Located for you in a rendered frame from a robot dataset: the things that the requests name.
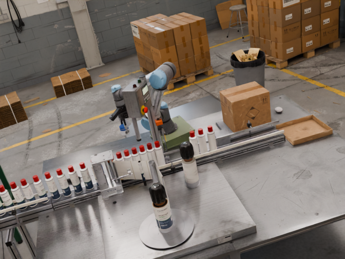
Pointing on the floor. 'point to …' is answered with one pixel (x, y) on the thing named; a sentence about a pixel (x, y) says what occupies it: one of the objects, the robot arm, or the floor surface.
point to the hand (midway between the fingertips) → (123, 128)
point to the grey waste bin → (249, 75)
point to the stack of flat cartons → (11, 110)
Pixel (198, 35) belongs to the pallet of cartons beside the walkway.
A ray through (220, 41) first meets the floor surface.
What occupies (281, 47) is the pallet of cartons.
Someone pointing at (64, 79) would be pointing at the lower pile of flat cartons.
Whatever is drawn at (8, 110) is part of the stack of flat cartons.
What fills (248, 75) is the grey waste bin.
